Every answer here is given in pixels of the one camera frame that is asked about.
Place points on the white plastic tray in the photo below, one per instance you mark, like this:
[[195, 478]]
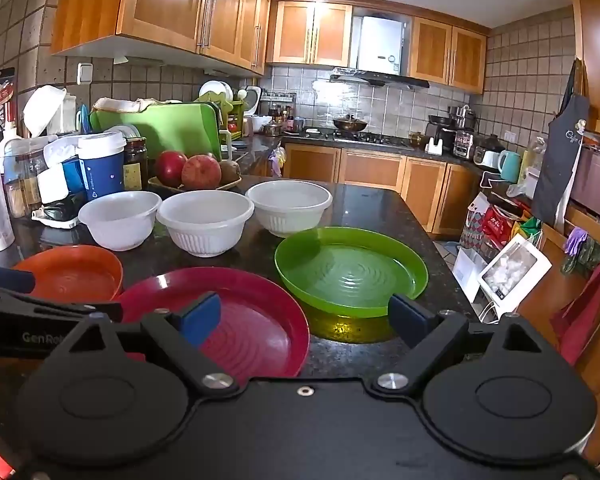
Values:
[[55, 215]]

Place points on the orange plastic plate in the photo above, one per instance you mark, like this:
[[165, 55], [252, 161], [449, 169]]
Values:
[[65, 270]]

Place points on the clear plastic snack jar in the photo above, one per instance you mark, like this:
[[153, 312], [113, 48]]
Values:
[[25, 180]]

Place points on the wooden base cabinets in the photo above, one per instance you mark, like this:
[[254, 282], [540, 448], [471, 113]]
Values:
[[375, 170]]

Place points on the red shopping bag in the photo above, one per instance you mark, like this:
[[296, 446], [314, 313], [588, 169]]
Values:
[[500, 225]]

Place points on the brown kiwi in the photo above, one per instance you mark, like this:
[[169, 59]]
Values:
[[230, 171]]

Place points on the white ribbed plastic bowl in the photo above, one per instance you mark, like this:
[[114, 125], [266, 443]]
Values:
[[290, 210], [205, 225]]

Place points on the white water heater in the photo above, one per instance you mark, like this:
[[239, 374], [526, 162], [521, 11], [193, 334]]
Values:
[[380, 40]]

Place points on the white smooth plastic bowl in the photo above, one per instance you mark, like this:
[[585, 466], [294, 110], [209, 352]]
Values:
[[120, 220]]

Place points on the dark red apple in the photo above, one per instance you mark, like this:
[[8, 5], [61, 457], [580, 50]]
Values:
[[170, 167]]

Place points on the gas stove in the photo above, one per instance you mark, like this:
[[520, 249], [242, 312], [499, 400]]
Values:
[[375, 138]]

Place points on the blue cup with white lid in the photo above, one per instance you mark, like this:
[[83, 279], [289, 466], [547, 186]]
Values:
[[101, 167]]

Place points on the red plastic plate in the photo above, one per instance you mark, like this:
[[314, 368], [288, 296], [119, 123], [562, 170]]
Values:
[[262, 317]]

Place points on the mint green kettle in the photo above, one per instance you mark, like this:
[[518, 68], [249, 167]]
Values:
[[510, 166]]

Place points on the two-door wooden wall cabinet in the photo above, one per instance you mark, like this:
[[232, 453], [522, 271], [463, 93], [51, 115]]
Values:
[[310, 32]]

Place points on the beige fruit tray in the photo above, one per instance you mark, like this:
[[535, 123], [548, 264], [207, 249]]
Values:
[[200, 187]]

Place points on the white paper bag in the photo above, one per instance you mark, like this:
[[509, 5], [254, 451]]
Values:
[[510, 272]]

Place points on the corner wooden wall cabinet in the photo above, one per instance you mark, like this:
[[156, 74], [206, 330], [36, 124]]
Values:
[[447, 55]]

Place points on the blender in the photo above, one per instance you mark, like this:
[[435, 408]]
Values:
[[464, 135]]

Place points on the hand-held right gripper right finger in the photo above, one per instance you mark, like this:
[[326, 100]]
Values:
[[405, 321]]

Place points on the blue tissue pack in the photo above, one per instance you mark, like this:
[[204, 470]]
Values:
[[70, 175]]

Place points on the white plate in rack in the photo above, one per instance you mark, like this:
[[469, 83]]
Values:
[[212, 89]]

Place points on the spice bottle rack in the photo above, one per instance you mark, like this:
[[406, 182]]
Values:
[[281, 115]]

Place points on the wok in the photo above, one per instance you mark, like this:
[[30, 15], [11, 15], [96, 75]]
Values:
[[350, 123]]

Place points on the black coffee machine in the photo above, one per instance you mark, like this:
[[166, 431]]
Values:
[[442, 132]]

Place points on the green dish rack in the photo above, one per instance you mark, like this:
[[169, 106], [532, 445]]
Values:
[[232, 115]]

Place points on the long wooden wall cabinet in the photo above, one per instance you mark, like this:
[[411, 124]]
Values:
[[165, 5]]

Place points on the red hanging cloth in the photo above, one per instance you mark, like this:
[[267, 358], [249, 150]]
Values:
[[582, 315]]

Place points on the white rice cooker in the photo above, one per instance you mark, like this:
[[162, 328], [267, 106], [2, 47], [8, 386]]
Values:
[[253, 100]]

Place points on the green plastic plate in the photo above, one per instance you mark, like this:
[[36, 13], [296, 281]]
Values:
[[350, 270]]

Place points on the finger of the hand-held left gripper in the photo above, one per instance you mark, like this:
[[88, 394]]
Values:
[[55, 306], [5, 279]]

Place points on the green cutting board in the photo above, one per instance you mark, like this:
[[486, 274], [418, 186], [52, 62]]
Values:
[[175, 127]]

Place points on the dark glass jar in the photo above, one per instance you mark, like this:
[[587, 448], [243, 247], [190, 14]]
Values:
[[136, 165]]

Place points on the dark apron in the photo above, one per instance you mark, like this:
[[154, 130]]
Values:
[[560, 160]]

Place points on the beige cloth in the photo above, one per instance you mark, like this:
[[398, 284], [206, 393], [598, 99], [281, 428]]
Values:
[[122, 105]]

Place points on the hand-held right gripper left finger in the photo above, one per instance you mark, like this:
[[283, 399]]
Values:
[[200, 321]]

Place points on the light red apple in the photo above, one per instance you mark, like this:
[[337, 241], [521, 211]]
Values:
[[201, 171]]

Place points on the purple rubber gloves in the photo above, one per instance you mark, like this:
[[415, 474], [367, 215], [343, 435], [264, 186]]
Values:
[[575, 240]]

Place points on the white knife holder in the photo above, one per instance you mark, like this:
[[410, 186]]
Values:
[[434, 147]]

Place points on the wall socket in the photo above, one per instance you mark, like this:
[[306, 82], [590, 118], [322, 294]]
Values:
[[85, 74]]

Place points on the range hood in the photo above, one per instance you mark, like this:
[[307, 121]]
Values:
[[380, 78]]

